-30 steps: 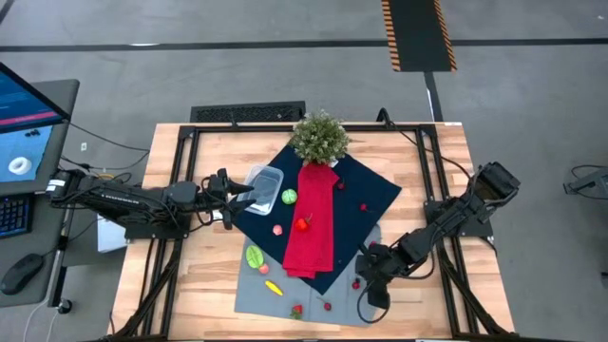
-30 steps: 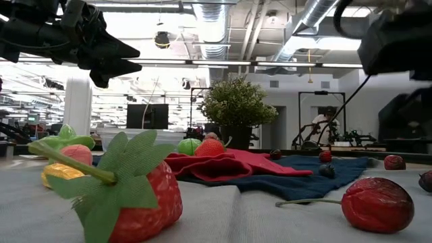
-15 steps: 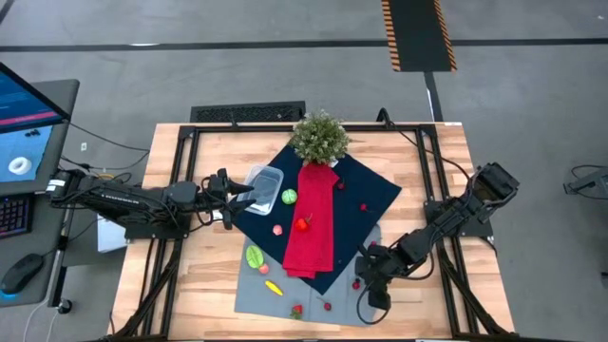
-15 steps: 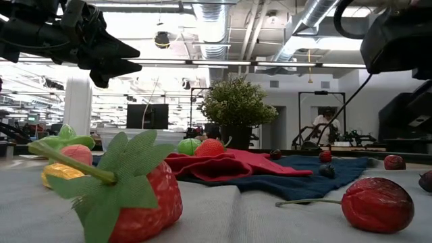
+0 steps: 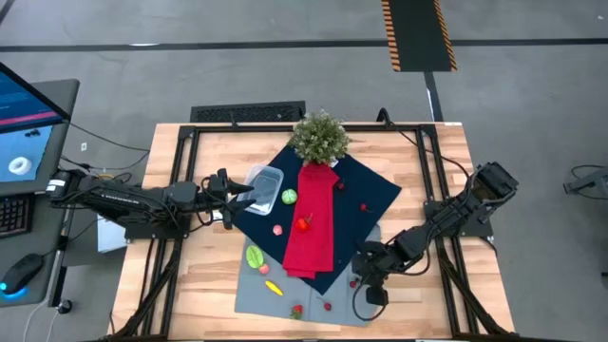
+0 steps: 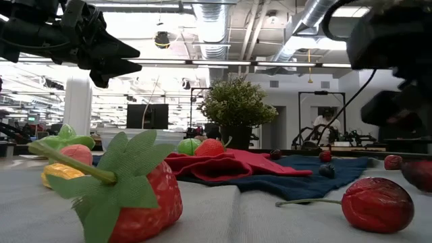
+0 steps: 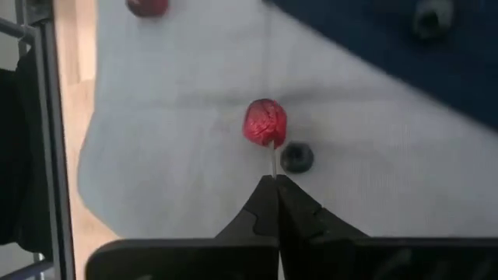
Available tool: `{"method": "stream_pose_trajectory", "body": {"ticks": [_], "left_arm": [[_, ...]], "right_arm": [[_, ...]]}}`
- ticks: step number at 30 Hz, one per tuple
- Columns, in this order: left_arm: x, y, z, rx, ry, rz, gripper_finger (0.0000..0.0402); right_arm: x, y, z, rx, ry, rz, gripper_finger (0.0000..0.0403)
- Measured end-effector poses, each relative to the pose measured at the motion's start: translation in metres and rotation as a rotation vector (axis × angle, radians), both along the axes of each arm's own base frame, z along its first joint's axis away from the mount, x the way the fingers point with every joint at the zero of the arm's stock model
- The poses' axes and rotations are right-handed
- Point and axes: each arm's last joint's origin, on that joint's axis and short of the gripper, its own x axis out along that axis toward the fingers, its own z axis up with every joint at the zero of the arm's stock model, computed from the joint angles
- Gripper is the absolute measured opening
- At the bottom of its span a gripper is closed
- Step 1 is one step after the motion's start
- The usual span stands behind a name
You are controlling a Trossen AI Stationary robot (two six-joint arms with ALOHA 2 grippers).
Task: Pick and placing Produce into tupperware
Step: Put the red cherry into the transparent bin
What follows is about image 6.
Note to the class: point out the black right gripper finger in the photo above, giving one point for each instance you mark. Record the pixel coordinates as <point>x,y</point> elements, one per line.
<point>388,108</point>

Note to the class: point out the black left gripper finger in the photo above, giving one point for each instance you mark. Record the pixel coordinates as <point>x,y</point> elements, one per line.
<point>111,69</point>
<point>118,47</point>

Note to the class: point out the small red raspberry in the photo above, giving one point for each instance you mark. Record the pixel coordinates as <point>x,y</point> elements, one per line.
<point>393,162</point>
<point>420,175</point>
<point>325,156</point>

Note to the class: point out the dark blueberry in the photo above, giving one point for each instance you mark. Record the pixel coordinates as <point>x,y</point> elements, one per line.
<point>326,170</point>

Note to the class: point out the clear plastic tupperware container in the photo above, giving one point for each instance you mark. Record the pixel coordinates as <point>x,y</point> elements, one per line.
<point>170,137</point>

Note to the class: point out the green toy vegetable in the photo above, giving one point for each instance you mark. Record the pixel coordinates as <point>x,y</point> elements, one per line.
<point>77,153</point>

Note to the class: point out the red cherry with long stem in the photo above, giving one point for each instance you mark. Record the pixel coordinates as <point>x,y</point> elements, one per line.
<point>378,206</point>

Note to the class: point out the green cabbage ball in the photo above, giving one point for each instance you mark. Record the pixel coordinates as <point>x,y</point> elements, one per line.
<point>187,146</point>

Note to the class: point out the yellow toy banana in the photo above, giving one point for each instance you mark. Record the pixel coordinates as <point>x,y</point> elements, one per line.
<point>60,172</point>

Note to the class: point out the small dark red cherry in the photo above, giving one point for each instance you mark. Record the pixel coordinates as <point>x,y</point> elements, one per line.
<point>275,154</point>

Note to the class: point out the small red strawberry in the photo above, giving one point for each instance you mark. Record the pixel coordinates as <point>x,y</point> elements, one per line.
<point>209,148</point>

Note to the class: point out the large strawberry with green leaves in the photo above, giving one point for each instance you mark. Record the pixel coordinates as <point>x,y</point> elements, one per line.
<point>148,209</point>

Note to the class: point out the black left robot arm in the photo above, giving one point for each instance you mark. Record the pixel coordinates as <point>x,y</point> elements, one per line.
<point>17,8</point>

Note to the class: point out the white pillar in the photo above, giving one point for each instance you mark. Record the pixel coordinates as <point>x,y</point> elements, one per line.
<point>77,104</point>

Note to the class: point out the black background monitor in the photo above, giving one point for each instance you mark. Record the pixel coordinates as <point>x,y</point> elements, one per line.
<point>148,116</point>

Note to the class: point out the person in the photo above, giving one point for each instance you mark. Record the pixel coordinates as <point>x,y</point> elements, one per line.
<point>325,123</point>

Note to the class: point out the navy blue cloth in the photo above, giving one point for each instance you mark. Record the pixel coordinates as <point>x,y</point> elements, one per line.
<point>303,185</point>

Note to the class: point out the green potted plant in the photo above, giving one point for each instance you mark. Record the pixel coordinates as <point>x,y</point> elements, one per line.
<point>236,101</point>

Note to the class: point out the red cloth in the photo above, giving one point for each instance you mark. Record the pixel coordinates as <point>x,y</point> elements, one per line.
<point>243,162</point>

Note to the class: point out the grey cloth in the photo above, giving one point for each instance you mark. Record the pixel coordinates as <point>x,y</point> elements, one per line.
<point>219,216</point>

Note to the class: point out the black ceiling dome camera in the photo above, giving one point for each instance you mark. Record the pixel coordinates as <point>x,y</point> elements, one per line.
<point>162,40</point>

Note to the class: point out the black background rig frame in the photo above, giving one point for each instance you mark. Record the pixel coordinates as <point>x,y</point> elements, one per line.
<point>320,92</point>

